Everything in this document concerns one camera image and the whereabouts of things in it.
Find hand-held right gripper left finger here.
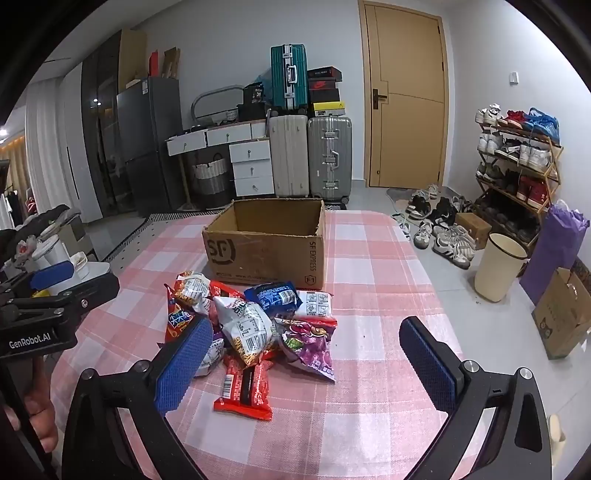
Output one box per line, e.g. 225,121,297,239
62,315,215,480

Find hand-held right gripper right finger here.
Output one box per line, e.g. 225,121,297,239
399,316,552,480

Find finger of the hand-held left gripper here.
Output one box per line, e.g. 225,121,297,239
8,275,121,322
28,261,75,297

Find pale beige snack packet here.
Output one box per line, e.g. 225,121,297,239
194,337,228,378

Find red orange chip packet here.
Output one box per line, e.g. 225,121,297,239
158,282,200,347

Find red black-label snack packet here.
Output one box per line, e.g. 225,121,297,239
213,355,274,422

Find large white noodle snack packet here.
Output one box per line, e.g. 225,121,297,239
213,295,280,367

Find plain red snack packet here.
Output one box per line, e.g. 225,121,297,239
210,280,246,301

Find blue cookie packet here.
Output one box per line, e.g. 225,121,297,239
243,281,303,317

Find purple snack packet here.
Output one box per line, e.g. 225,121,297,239
274,316,338,384

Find white red-edged snack packet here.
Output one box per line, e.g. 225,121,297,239
295,290,338,321

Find brown cardboard box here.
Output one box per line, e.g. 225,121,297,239
202,198,327,291

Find person's left hand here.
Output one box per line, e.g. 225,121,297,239
22,355,60,452

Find white side table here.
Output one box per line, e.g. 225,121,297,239
58,261,118,296

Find white mug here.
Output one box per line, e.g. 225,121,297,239
31,234,71,273

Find grey chair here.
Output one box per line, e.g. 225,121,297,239
18,205,98,264

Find hanging clothes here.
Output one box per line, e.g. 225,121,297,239
0,185,29,232

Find pink checked tablecloth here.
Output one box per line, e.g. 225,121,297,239
48,210,561,480

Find beige trash bin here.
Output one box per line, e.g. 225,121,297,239
475,232,528,303

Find white curtain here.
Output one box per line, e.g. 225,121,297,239
25,76,70,232

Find pile of sneakers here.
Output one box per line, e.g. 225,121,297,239
392,185,478,271

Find brown paper bag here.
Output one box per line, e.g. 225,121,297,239
531,268,591,361

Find small cardboard box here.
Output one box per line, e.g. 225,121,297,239
455,212,492,250

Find grey white laundry basket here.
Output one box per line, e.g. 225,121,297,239
191,154,232,208

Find grey refrigerator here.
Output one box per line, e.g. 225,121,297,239
115,76,186,217

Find dark glass cabinet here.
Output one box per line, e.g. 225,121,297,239
81,30,148,220

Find purple bag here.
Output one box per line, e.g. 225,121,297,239
519,200,591,305

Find grey door mat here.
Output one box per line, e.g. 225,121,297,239
385,186,439,208

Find white drawer desk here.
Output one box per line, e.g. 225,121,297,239
165,117,274,199

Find bamboo shoe rack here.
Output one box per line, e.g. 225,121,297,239
475,108,565,245

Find wooden door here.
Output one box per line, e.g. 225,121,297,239
359,0,448,189

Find tall flat cardboard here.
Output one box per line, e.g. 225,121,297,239
119,28,148,93

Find silver suitcase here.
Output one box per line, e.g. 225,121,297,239
307,115,354,204

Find row of sneakers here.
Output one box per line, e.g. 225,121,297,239
475,104,561,232

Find beige suitcase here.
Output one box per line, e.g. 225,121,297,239
268,114,311,198

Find brown cardboard piece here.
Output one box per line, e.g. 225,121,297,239
161,46,182,79

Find black bag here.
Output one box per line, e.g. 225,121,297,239
241,83,273,121

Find teal suitcase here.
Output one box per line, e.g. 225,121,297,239
270,44,308,112

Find oval grey frame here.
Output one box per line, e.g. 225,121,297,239
191,84,245,125

